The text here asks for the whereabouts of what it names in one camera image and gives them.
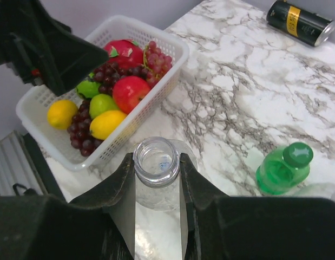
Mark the yellow lemon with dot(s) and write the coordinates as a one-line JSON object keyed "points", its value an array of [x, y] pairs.
{"points": [[104, 124]]}

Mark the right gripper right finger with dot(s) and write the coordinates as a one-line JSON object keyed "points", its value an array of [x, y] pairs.
{"points": [[205, 214]]}

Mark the red apple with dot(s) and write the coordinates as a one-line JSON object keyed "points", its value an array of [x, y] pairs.
{"points": [[129, 91]]}

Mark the black gold battery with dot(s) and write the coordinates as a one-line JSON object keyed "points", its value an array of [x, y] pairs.
{"points": [[310, 28]]}

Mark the green watermelon toy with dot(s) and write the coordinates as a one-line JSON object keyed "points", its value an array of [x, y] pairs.
{"points": [[88, 88]]}

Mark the green plastic bottle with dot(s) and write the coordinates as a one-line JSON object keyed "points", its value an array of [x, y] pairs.
{"points": [[276, 177]]}

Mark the clear bottle blue cap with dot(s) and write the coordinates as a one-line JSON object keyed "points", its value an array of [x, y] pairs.
{"points": [[323, 190]]}

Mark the red dragon fruit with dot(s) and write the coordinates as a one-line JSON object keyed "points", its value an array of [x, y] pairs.
{"points": [[125, 52]]}

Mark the black mounting rail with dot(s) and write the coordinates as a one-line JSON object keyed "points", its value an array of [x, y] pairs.
{"points": [[39, 166]]}

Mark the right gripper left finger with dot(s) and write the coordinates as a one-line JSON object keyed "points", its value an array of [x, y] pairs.
{"points": [[114, 199]]}

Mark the green pear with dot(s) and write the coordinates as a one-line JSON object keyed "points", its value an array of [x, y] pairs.
{"points": [[100, 104]]}

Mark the green bottle cap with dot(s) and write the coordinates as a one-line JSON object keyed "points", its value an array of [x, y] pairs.
{"points": [[298, 154]]}

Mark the basket grapes lower bunch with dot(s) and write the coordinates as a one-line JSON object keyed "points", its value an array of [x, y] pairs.
{"points": [[81, 138]]}

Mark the basket grapes bunch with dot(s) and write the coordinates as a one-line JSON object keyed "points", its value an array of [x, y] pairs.
{"points": [[156, 64], [81, 138]]}

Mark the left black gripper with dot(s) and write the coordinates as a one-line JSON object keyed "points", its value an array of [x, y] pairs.
{"points": [[40, 49]]}

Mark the white plastic basket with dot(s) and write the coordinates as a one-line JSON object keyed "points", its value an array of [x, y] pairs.
{"points": [[32, 108]]}

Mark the basket grapes upper bunch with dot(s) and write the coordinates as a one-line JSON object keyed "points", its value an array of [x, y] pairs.
{"points": [[156, 64]]}

